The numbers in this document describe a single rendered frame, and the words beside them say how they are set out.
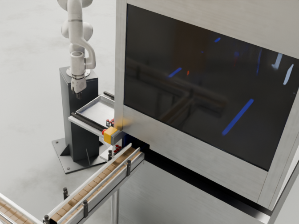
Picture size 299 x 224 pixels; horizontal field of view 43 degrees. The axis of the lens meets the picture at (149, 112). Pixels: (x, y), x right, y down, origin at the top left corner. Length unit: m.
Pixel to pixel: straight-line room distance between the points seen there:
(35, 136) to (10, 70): 1.33
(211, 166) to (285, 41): 0.79
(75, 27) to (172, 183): 1.11
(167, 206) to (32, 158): 1.61
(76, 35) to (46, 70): 2.50
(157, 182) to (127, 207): 0.44
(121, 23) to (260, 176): 1.01
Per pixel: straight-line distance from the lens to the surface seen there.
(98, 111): 2.63
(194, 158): 2.04
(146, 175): 2.35
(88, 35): 2.90
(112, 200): 2.33
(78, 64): 2.39
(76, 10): 2.42
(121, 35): 1.94
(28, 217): 1.93
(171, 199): 2.36
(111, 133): 2.22
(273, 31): 1.55
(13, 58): 5.19
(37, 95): 4.41
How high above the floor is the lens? 2.46
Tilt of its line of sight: 37 degrees down
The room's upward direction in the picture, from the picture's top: 5 degrees clockwise
